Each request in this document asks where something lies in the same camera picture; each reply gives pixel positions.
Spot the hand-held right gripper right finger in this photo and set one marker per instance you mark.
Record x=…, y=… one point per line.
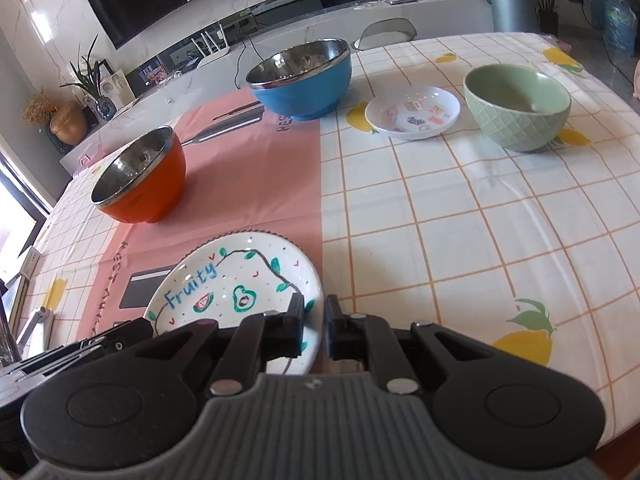
x=331, y=315

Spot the dried flowers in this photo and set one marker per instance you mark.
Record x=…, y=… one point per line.
x=36, y=107

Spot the white fruit print plate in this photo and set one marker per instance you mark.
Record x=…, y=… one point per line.
x=225, y=280

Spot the orange steel bowl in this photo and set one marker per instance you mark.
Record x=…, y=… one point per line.
x=160, y=180

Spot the checked lemon print tablecloth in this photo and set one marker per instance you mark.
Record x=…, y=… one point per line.
x=450, y=220

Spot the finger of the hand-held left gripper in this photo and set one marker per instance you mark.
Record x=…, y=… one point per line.
x=120, y=332

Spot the white router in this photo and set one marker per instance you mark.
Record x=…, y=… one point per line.
x=216, y=55

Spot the blue water bottle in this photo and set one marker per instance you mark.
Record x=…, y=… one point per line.
x=620, y=25

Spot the blue glass vase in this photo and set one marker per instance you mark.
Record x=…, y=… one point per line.
x=105, y=107

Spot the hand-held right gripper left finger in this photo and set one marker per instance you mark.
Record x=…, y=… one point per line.
x=295, y=312

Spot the grey metal stand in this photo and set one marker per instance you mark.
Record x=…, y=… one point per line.
x=36, y=325

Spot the green ceramic bowl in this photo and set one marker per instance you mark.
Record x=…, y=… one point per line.
x=520, y=120

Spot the blue steel bowl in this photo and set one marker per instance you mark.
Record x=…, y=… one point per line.
x=310, y=90

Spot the small green plant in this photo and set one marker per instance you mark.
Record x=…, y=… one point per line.
x=89, y=72

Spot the small white sticker print plate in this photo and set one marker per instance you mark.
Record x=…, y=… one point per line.
x=415, y=110

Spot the orange gourd vase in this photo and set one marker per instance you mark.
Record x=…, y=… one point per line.
x=67, y=121

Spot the grey trash can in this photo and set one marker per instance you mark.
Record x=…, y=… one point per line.
x=512, y=7

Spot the pink placemat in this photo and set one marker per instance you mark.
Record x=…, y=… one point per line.
x=250, y=185

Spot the white tv cabinet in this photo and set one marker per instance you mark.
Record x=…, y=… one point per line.
x=450, y=16

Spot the white photo frame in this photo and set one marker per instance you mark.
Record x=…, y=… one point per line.
x=119, y=86

